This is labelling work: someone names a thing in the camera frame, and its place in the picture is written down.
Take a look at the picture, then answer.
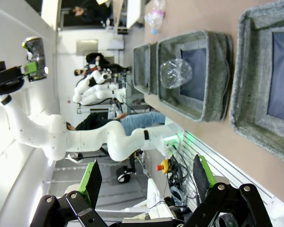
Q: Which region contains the seated person in blue jeans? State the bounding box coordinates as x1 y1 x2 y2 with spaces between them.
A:
66 111 167 137

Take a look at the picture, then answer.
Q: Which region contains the dark printed drink can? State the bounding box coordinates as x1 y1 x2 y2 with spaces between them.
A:
22 36 48 82

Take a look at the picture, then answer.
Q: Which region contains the bystander in black jacket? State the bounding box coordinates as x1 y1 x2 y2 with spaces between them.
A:
74 53 133 78

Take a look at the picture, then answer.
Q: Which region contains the bundle of black cables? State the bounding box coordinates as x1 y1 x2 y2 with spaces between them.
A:
167 151 193 204

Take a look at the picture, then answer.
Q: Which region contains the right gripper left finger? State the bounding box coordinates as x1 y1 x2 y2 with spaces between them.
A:
29 159 124 227

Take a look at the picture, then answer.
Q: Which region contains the yellow red emergency stop button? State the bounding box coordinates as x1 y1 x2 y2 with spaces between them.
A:
155 158 170 175

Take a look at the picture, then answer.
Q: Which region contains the bystander in black clothes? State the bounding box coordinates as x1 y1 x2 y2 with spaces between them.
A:
68 0 114 27

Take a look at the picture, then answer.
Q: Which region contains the clear bottle with pink label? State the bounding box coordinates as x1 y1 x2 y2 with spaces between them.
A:
144 0 167 35

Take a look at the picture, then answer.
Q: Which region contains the grey fabric basket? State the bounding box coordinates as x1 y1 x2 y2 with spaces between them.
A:
229 0 284 166
133 43 160 96
156 30 234 123

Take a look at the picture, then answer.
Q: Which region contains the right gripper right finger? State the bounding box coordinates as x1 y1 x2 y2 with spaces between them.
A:
183 155 275 227

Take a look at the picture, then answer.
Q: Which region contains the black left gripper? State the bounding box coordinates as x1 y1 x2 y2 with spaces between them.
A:
0 37 48 96

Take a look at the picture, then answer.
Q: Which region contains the clear plastic container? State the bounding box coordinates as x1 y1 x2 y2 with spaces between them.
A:
160 59 193 90

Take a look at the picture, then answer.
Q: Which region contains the grey wall panel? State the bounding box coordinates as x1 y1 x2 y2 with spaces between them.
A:
76 39 99 56

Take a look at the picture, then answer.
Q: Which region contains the white slotted mounting rail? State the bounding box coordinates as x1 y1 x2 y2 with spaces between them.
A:
177 129 276 207

